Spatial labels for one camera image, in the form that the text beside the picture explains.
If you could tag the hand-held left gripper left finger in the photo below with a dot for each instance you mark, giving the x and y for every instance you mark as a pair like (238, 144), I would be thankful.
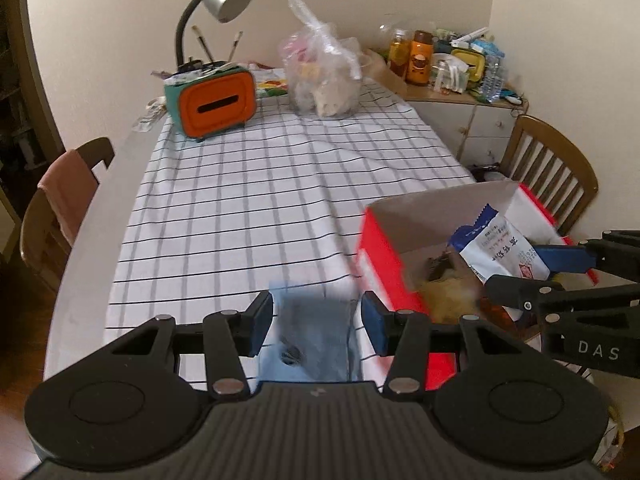
(260, 322)

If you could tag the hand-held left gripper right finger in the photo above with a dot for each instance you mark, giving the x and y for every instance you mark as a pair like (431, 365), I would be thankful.
(375, 322)

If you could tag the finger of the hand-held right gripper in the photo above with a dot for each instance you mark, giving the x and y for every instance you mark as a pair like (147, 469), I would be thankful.
(560, 258)
(520, 292)

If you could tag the white and blue snack packet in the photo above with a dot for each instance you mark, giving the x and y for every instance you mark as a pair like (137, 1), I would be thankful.
(500, 250)

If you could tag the grey-blue snack packet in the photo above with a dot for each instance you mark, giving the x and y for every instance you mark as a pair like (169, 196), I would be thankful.
(315, 320)

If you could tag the red cardboard box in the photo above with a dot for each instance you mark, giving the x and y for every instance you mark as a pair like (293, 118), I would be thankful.
(380, 255)

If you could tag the clear plastic bag of snacks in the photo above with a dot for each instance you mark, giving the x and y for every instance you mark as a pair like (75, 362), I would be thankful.
(325, 85)

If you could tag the beige cracker packet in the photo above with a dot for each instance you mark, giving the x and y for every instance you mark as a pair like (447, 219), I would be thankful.
(447, 297)

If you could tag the wooden slatted chair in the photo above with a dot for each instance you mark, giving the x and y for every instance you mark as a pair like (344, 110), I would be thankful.
(555, 170)

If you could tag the white checked tablecloth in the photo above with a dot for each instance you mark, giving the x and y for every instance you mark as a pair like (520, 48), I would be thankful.
(225, 200)

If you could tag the grey cabinet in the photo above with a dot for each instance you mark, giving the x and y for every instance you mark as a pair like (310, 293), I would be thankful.
(480, 125)

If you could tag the clear water bottle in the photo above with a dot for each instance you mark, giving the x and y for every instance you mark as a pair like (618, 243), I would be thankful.
(492, 80)

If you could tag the small clear jar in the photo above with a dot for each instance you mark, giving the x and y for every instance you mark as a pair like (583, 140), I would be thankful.
(450, 77)

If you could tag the teal and orange tissue box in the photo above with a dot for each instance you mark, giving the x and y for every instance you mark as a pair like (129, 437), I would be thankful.
(215, 105)

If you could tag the pink cloth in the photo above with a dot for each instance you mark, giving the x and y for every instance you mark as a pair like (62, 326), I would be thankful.
(70, 190)

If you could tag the clear crumpled wrappers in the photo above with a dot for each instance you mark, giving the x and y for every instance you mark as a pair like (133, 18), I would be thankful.
(149, 116)

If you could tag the wooden chair with cloth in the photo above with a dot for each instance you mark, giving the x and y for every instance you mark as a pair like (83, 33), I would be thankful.
(37, 240)

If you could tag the green and yellow flat packet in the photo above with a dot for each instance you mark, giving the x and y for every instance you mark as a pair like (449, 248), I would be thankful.
(270, 85)

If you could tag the white tube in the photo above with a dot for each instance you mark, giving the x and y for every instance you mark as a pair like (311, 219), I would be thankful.
(470, 36)

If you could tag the orange brown-capped bottle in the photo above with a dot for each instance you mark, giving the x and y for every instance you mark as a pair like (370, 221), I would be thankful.
(419, 60)

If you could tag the white paper slips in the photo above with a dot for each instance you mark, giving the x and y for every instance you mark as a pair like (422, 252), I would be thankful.
(195, 72)

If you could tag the amber liquid bottle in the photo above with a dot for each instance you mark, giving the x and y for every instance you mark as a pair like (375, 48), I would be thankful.
(399, 55)

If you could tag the paint brush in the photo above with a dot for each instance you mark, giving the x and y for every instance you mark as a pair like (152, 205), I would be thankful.
(236, 46)
(202, 44)

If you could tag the clear glass bowl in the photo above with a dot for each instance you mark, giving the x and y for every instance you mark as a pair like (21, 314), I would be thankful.
(389, 34)

